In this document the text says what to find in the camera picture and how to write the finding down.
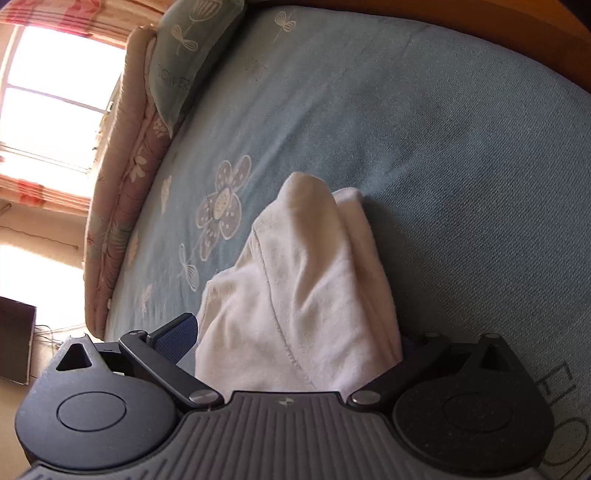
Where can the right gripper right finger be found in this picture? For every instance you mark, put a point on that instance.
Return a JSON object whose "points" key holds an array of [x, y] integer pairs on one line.
{"points": [[462, 406]]}

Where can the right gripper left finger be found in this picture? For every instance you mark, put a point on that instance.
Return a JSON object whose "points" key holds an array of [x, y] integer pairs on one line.
{"points": [[103, 405]]}

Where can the white printed sweatshirt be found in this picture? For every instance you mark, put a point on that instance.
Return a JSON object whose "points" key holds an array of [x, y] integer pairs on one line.
{"points": [[307, 306]]}

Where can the black television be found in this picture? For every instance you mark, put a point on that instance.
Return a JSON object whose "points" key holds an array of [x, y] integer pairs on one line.
{"points": [[17, 326]]}

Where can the orange patterned curtain left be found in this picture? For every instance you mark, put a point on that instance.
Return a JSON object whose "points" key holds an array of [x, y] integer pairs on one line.
{"points": [[69, 195]]}

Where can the orange patterned curtain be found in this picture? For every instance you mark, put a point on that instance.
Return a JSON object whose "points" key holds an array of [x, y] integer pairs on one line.
{"points": [[106, 21], [69, 195]]}

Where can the blue floral bed sheet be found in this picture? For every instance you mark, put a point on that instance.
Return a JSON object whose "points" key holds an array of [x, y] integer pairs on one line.
{"points": [[475, 166]]}

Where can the pink floral folded quilt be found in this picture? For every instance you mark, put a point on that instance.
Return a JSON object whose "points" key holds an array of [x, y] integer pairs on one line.
{"points": [[133, 142]]}

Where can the bright window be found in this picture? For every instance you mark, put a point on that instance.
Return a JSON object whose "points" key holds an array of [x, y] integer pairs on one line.
{"points": [[55, 90]]}

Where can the orange wooden headboard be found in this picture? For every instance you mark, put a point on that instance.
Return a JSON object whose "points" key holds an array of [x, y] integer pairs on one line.
{"points": [[555, 34]]}

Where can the orange patterned curtain right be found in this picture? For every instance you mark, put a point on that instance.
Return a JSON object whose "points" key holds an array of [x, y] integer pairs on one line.
{"points": [[106, 21]]}

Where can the grey-green pillow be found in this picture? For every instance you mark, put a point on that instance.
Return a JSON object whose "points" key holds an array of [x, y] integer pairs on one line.
{"points": [[190, 37]]}

